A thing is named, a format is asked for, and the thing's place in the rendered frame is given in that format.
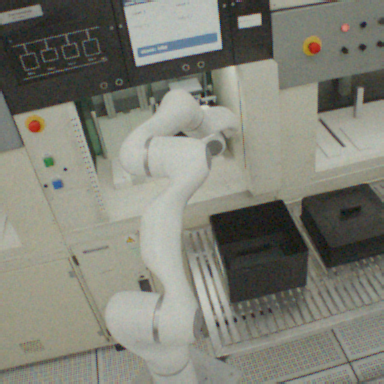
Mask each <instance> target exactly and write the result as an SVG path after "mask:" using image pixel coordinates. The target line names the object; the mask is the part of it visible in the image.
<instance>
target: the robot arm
mask: <svg viewBox="0 0 384 384"><path fill-rule="evenodd" d="M199 101H200V105H199V104H198V103H197V101H196V100H195V99H194V98H193V96H192V95H191V94H190V93H188V92H187V91H185V90H182V89H173V90H171V91H169V92H168V93H167V94H166V95H165V96H164V98H163V100H162V102H161V104H160V106H159V108H158V110H157V111H156V112H155V113H154V114H153V115H152V116H151V117H150V118H149V119H148V120H147V121H145V122H144V123H142V125H140V126H139V127H137V128H136V129H135V130H133V131H132V132H131V133H130V134H129V135H128V136H127V138H126V139H125V140H124V142H123V143H122V145H121V147H120V150H119V162H120V164H121V166H122V168H123V169H124V170H125V171H126V172H127V173H129V174H130V175H133V176H136V177H148V178H169V184H168V186H167V187H166V188H165V190H163V191H162V192H161V193H160V194H159V195H157V196H156V197H155V198H154V199H152V200H151V201H150V202H149V203H148V204H147V205H146V206H145V208H144V209H143V212H142V215H141V219H140V230H141V231H140V249H141V255H142V258H143V260H144V263H145V264H146V266H147V267H148V269H150V270H151V271H152V273H153V274H154V275H156V277H157V278H158V279H159V280H160V281H161V283H162V285H163V287H164V290H165V293H164V294H160V293H151V292H142V291H123V292H118V293H116V294H115V295H114V296H113V297H112V298H111V299H110V300H109V301H108V304H107V308H106V311H105V322H106V326H107V329H108V331H109V333H111V335H112V336H113V337H114V338H115V340H116V341H117V342H119V343H120V344H122V345H123V346H124V347H125V348H126V349H128V350H129V351H131V352H132V353H134V354H136V355H137V356H140V357H142V358H143V359H144V360H145V361H146V364H147V366H148V368H149V371H150V373H151V376H150V378H149V383H148V384H210V379H209V376H208V374H207V370H206V369H204V367H203V366H201V365H200V364H199V363H198V362H194V361H192V358H191V354H190V351H189V344H191V343H192V342H194V341H195V339H196V338H197V337H198V336H199V335H200V330H201V327H202V315H201V312H200V308H199V305H198V303H197V301H196V298H195V296H194V294H193V292H192V290H191V288H190V286H189V284H188V281H187V278H186V276H185V273H184V270H183V265H182V258H181V229H182V218H183V212H184V209H185V206H186V204H187V202H188V201H189V199H190V198H191V197H192V195H193V194H194V193H195V192H196V191H197V190H198V188H199V187H200V186H201V185H202V184H203V183H204V182H205V180H206V179H207V178H208V177H209V174H210V171H211V167H212V158H215V157H218V156H220V155H221V153H222V152H223V151H224V149H225V141H224V140H225V139H227V138H228V137H230V136H233V135H235V134H236V133H237V132H238V131H239V129H240V123H239V121H238V119H237V117H236V116H235V114H234V113H233V112H232V111H231V110H230V109H228V108H226V107H223V106H212V105H207V104H206V103H204V101H202V100H201V99H199ZM180 131H181V132H182V133H184V134H186V135H187V136H189V137H183V136H173V135H176V134H177V133H179V132H180Z"/></svg>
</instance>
